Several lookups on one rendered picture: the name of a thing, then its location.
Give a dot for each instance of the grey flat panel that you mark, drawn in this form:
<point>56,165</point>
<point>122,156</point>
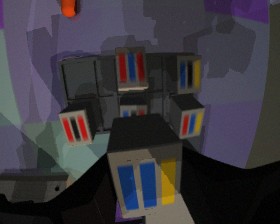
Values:
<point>266,144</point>

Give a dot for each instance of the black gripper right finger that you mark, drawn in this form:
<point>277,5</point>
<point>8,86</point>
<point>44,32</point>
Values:
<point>218,193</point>

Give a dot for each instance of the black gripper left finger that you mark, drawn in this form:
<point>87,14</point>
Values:
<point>90,200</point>

